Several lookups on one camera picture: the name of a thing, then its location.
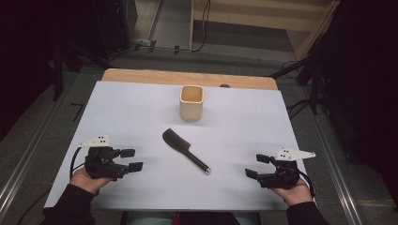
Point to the black metal stand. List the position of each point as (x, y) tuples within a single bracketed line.
[(314, 81), (58, 72)]

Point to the metal floor bracket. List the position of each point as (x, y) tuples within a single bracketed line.
[(144, 43)]

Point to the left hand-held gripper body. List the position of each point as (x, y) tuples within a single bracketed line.
[(100, 164)]

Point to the cream wooden cup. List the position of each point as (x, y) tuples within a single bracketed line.
[(191, 108)]

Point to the person's right hand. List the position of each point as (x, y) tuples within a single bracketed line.
[(294, 195)]

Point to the white table board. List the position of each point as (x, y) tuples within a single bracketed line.
[(231, 125)]

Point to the person's left hand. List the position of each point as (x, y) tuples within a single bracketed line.
[(86, 182)]

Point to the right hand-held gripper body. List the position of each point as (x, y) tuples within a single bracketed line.
[(281, 176)]

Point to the metal floor rail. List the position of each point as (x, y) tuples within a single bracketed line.
[(25, 162), (334, 162)]

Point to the light wooden shelf unit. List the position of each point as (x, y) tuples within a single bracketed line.
[(259, 15)]

